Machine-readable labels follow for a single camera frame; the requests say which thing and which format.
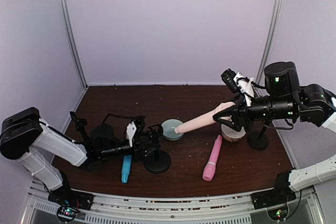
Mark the black microphone stand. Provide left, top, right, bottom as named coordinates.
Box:
left=247, top=122, right=270, bottom=151
left=70, top=111, right=104, bottom=171
left=143, top=124, right=171, bottom=174

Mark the cream toy microphone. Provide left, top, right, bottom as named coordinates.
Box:
left=174, top=101, right=235, bottom=134

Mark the pink toy microphone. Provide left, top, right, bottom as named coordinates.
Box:
left=202, top=135, right=223, bottom=182

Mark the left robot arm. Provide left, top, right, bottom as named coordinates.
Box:
left=1, top=107, right=163, bottom=191

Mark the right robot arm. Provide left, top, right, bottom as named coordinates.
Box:
left=213, top=61, right=335, bottom=191

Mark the white ceramic bowl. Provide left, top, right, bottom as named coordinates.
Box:
left=221, top=124, right=246, bottom=142

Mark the light green ceramic bowl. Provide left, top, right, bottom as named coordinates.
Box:
left=161, top=119, right=183, bottom=141

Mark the blue toy microphone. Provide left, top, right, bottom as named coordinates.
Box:
left=121, top=155, right=132, bottom=184

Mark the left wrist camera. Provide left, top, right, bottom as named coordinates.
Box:
left=125, top=115, right=145, bottom=148

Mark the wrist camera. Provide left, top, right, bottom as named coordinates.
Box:
left=125, top=115, right=145, bottom=148
left=221, top=69, right=255, bottom=106

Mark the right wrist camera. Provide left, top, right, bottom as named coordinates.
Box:
left=221, top=69, right=255, bottom=106

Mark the right aluminium frame post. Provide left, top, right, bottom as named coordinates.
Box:
left=256, top=0, right=283, bottom=84

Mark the aluminium frame post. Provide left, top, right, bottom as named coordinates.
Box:
left=256, top=0, right=283, bottom=84
left=60, top=0, right=88, bottom=89

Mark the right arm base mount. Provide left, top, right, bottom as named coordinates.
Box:
left=251, top=171, right=297, bottom=222

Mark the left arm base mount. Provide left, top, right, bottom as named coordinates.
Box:
left=44, top=171, right=94, bottom=223

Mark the front aluminium rail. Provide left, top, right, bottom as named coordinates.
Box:
left=26, top=191, right=321, bottom=224

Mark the left aluminium frame post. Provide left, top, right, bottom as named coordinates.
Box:
left=60, top=0, right=88, bottom=89

